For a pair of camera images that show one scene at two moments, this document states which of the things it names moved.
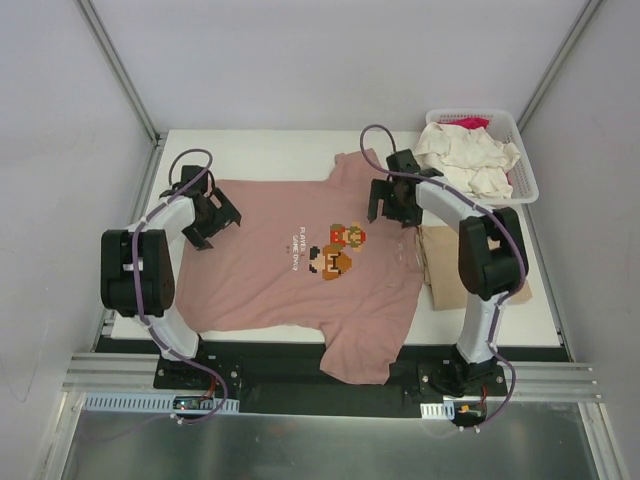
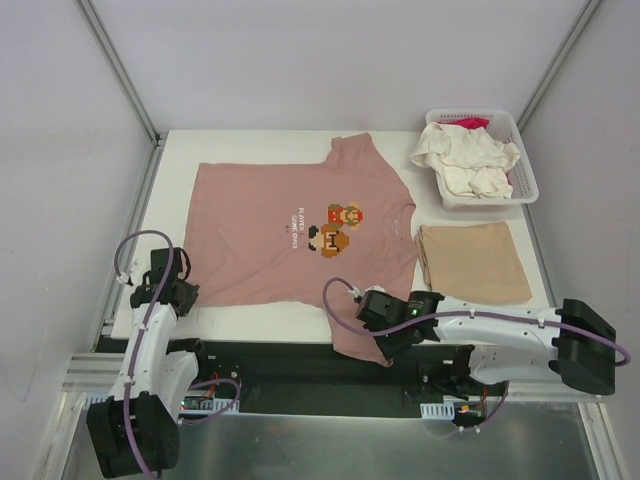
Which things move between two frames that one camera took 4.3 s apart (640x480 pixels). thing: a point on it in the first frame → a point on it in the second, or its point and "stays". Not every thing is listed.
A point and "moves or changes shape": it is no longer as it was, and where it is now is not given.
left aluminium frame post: x=158 y=140 stays
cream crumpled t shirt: x=469 y=158 stays
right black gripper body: x=392 y=198 → x=388 y=347
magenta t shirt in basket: x=470 y=123 stays
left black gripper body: x=216 y=220 → x=185 y=293
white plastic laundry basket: x=522 y=177 stays
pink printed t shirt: x=305 y=258 moves or changes shape
